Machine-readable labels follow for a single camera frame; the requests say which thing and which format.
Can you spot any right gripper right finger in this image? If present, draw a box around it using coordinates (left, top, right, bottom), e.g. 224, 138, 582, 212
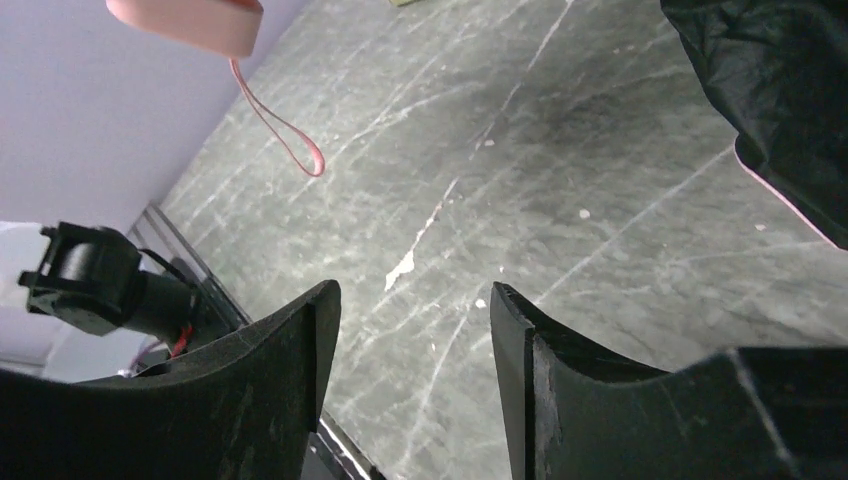
490, 283, 847, 479

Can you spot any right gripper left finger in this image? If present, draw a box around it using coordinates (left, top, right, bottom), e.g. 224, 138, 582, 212
1, 280, 341, 479

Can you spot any pink folding umbrella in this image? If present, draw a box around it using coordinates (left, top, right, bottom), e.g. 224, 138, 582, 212
106, 1, 847, 251

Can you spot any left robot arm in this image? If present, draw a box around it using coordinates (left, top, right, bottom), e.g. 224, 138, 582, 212
17, 222, 238, 355

